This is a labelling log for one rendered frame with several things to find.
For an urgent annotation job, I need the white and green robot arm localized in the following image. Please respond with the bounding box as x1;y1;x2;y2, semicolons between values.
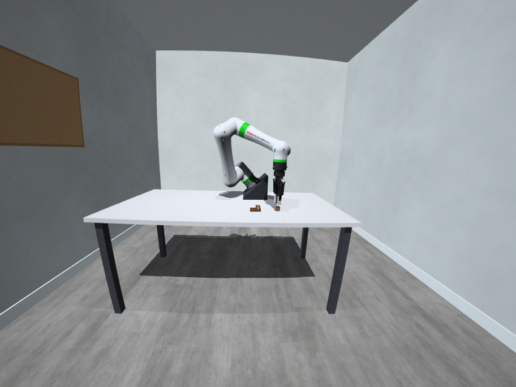
213;117;291;190

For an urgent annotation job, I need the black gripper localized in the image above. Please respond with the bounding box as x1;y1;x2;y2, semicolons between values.
273;171;285;205

